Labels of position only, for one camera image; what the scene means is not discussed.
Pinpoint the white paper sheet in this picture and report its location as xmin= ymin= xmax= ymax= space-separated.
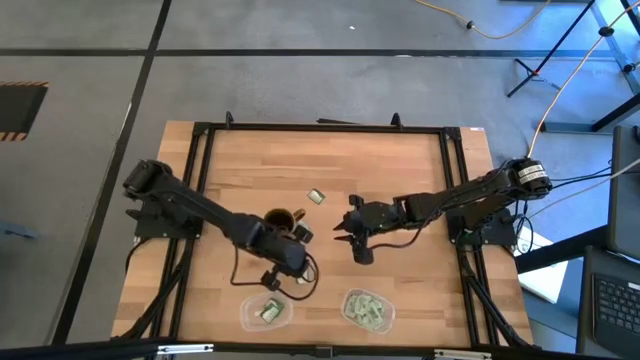
xmin=516 ymin=225 xmax=570 ymax=305

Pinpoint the black floor hatch striped edge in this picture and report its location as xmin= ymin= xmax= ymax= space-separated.
xmin=0 ymin=80 xmax=51 ymax=143

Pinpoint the black right camera cable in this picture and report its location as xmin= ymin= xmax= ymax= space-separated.
xmin=369 ymin=214 xmax=431 ymax=251

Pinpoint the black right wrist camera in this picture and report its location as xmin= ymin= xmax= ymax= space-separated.
xmin=351 ymin=241 xmax=376 ymax=266

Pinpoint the clear plastic bin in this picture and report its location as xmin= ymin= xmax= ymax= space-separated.
xmin=239 ymin=291 xmax=294 ymax=334
xmin=340 ymin=287 xmax=397 ymax=335

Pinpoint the black stand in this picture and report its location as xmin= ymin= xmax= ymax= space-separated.
xmin=506 ymin=0 xmax=597 ymax=99

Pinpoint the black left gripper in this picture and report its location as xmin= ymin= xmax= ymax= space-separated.
xmin=251 ymin=222 xmax=316 ymax=278

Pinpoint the black left camera cable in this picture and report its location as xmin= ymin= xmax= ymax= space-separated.
xmin=228 ymin=243 xmax=320 ymax=302

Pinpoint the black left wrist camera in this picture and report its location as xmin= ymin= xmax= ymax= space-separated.
xmin=260 ymin=271 xmax=282 ymax=292

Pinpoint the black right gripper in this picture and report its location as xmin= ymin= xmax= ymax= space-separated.
xmin=332 ymin=193 xmax=408 ymax=245

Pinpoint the teal brown ceramic mug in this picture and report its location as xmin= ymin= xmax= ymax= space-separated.
xmin=262 ymin=206 xmax=307 ymax=236

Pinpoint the black camera cable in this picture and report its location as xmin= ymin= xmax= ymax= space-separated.
xmin=228 ymin=243 xmax=320 ymax=302
xmin=369 ymin=214 xmax=431 ymax=251

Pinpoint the white cable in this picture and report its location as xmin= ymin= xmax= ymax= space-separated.
xmin=527 ymin=158 xmax=640 ymax=221

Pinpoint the orange cable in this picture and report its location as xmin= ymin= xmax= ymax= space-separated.
xmin=524 ymin=0 xmax=640 ymax=160

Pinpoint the computer monitor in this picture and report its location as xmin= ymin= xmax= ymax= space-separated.
xmin=607 ymin=124 xmax=640 ymax=261

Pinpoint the computer keyboard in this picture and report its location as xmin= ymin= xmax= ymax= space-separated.
xmin=577 ymin=244 xmax=640 ymax=360

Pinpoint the grey floor bracket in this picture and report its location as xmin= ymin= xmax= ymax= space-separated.
xmin=0 ymin=218 xmax=40 ymax=241

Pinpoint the yellow cable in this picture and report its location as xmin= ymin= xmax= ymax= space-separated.
xmin=413 ymin=0 xmax=552 ymax=41

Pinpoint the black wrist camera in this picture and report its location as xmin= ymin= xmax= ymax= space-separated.
xmin=351 ymin=241 xmax=376 ymax=266
xmin=260 ymin=271 xmax=282 ymax=292

